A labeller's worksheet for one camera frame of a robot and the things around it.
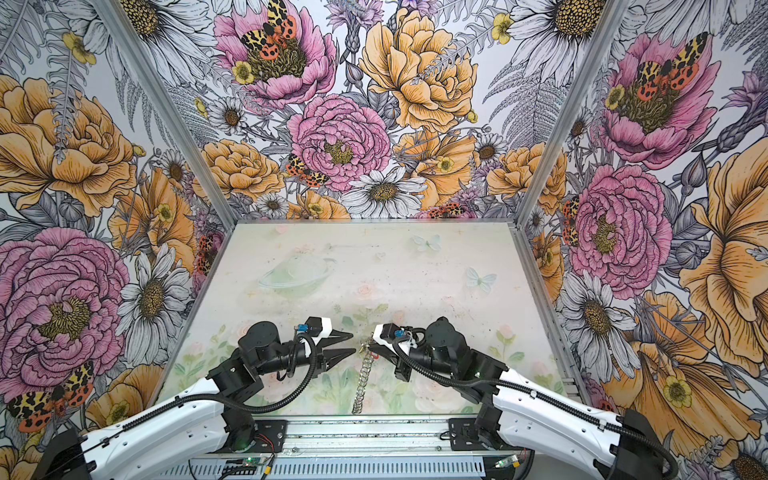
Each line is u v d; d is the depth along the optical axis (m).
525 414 0.50
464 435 0.74
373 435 0.76
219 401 0.51
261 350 0.56
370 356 0.69
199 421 0.53
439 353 0.58
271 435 0.74
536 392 0.49
